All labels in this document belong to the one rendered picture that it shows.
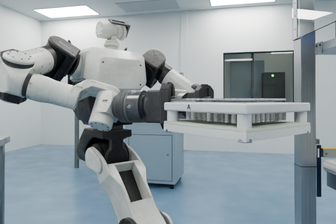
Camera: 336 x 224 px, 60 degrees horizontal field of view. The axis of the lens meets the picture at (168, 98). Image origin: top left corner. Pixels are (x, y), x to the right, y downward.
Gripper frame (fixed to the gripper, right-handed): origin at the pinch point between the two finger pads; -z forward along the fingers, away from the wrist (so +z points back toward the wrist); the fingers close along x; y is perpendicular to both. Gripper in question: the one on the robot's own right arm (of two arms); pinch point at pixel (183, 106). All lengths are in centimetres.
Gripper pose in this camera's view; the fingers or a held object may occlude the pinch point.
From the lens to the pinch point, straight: 75.3
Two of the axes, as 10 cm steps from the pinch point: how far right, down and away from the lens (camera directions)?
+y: -3.3, -0.2, -9.4
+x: 0.1, 10.0, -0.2
